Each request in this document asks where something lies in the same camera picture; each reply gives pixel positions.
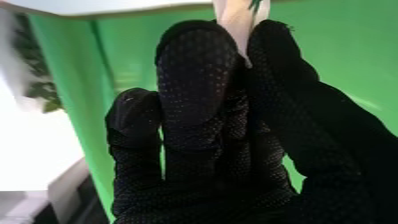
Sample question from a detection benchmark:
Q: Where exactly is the white flower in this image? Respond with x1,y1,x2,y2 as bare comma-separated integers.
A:
211,0,271,69

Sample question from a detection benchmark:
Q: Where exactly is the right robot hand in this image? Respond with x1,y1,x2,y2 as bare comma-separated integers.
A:
104,18,398,224

